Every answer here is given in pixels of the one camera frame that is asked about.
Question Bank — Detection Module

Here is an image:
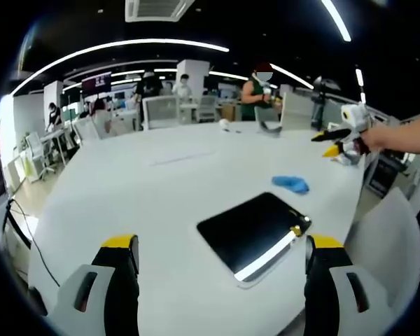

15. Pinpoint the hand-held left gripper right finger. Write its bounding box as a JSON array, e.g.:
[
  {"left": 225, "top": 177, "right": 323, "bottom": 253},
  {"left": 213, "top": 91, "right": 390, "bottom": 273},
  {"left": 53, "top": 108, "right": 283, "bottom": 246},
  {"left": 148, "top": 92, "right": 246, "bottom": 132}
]
[{"left": 303, "top": 233, "right": 395, "bottom": 336}]

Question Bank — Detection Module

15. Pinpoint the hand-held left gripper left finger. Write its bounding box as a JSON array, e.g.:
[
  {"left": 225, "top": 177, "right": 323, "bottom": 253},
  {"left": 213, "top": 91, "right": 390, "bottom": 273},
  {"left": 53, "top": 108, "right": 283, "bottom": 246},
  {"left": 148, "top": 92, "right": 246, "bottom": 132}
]
[{"left": 52, "top": 233, "right": 141, "bottom": 336}]

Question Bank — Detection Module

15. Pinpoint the blue cleaning cloth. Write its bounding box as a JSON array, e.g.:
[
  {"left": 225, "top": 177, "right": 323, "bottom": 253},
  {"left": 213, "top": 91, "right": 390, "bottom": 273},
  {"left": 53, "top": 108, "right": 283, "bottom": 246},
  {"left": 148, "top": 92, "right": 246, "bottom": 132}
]
[{"left": 271, "top": 174, "right": 311, "bottom": 195}]

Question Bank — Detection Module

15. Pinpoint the black tablet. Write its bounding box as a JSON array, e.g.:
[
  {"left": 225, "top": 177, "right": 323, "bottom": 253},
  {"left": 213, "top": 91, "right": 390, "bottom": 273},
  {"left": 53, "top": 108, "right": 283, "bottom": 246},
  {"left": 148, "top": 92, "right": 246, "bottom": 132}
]
[{"left": 195, "top": 191, "right": 312, "bottom": 290}]

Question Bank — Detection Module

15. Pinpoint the person's right hand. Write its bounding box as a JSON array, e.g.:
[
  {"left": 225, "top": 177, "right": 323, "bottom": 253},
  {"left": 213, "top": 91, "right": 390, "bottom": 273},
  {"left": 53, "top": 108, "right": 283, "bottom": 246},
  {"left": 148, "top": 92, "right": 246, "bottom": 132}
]
[{"left": 362, "top": 125, "right": 386, "bottom": 153}]

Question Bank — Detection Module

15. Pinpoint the small grey white object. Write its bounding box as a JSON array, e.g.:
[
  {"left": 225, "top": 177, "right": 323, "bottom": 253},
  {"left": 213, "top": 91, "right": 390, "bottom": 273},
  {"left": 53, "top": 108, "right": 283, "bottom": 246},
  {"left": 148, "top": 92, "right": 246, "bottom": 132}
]
[{"left": 330, "top": 150, "right": 363, "bottom": 167}]

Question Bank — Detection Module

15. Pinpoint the white panel chair back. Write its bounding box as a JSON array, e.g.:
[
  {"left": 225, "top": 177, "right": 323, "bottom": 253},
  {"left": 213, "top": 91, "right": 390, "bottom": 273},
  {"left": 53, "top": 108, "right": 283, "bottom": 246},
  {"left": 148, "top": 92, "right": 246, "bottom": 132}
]
[{"left": 279, "top": 91, "right": 315, "bottom": 132}]

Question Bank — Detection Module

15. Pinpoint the dark storage cart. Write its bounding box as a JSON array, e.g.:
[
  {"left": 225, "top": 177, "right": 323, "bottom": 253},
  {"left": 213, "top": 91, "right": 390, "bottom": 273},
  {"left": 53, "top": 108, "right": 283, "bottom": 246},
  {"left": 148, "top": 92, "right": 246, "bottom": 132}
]
[{"left": 365, "top": 153, "right": 409, "bottom": 197}]

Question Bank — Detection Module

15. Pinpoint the grey curved object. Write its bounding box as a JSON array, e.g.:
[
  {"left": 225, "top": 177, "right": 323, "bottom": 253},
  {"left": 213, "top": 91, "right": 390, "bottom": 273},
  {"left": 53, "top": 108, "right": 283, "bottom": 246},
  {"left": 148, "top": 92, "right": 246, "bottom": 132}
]
[{"left": 254, "top": 118, "right": 284, "bottom": 138}]

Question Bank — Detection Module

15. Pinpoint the white plastic chair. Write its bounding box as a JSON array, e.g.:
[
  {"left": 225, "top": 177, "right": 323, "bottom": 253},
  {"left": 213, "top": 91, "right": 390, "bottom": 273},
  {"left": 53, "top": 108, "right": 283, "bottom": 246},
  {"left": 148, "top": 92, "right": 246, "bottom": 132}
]
[{"left": 342, "top": 186, "right": 420, "bottom": 316}]

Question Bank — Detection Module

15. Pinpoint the straight ceiling light strip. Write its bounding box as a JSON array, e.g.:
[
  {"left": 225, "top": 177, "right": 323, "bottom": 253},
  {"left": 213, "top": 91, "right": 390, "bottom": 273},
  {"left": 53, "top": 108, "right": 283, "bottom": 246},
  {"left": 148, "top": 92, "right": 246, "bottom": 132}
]
[{"left": 320, "top": 0, "right": 353, "bottom": 43}]

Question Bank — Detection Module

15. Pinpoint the grey office chair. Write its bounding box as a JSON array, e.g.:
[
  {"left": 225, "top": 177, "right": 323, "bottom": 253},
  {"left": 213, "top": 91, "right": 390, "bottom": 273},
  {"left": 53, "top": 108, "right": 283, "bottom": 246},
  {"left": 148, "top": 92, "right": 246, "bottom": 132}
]
[{"left": 197, "top": 95, "right": 218, "bottom": 123}]

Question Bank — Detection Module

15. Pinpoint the white rolling office chair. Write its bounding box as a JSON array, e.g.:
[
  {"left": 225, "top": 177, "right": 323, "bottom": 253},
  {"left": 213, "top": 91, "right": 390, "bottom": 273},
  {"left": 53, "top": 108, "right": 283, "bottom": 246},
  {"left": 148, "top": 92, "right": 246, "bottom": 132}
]
[{"left": 24, "top": 132, "right": 56, "bottom": 183}]

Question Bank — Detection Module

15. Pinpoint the white mesh office chair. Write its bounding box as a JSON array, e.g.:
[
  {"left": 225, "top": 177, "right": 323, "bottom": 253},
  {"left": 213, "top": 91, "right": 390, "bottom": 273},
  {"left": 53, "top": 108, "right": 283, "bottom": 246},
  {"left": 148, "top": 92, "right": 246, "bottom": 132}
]
[{"left": 141, "top": 95, "right": 181, "bottom": 131}]

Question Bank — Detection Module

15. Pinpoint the ceiling air vent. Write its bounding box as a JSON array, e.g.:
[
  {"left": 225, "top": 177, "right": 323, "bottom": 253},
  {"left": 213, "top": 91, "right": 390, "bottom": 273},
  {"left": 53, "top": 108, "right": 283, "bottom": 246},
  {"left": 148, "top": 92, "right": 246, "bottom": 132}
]
[{"left": 125, "top": 0, "right": 195, "bottom": 23}]

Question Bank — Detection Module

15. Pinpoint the long curved ceiling light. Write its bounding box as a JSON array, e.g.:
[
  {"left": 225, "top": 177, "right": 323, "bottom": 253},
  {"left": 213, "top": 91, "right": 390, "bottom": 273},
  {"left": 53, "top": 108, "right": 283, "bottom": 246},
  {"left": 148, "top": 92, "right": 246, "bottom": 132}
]
[{"left": 9, "top": 38, "right": 230, "bottom": 96}]

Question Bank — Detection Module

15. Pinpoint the black cable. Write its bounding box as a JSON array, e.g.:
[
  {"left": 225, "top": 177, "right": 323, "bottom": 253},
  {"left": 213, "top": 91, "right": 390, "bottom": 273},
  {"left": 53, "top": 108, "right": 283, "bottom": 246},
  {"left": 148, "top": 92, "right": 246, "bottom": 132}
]
[{"left": 2, "top": 197, "right": 61, "bottom": 288}]

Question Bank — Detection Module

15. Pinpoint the dark wall screen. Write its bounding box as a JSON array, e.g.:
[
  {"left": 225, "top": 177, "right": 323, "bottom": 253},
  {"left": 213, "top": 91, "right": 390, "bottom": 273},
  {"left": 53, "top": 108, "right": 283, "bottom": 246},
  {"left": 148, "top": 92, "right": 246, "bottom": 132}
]
[{"left": 80, "top": 71, "right": 113, "bottom": 95}]

